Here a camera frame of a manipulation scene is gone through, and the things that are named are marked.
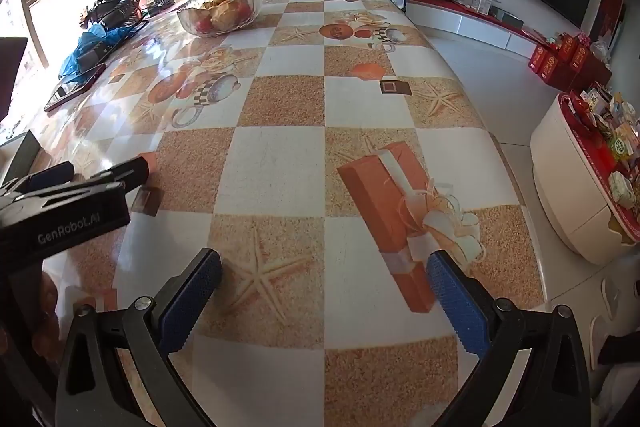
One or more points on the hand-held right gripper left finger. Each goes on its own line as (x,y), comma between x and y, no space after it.
(192,297)

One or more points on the grey cardboard tray box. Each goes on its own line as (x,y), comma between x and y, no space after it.
(27,154)

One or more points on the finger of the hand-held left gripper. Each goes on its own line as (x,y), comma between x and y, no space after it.
(50,176)
(127,171)

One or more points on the pile of snack packets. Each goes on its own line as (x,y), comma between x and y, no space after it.
(615,127)

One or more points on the blue plastic bag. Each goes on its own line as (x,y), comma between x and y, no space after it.
(82,49)

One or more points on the clear glass bowl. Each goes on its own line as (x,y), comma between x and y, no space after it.
(220,27)

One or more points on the person's left hand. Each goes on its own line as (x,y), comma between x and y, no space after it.
(46,317)

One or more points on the small grey-green carton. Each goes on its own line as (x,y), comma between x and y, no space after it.
(506,17)

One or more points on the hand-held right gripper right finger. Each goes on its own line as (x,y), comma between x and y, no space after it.
(457,307)

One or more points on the white low cabinet red top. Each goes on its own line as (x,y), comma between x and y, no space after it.
(470,24)

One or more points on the black power bank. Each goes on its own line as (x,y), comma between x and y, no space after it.
(95,55)

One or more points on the tablet in red case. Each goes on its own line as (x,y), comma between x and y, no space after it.
(75,87)

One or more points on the white round side table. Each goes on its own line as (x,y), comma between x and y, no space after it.
(565,187)

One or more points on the white slipper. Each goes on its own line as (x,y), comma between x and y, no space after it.
(597,339)
(607,297)

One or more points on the red wall hanging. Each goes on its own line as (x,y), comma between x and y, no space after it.
(612,2)

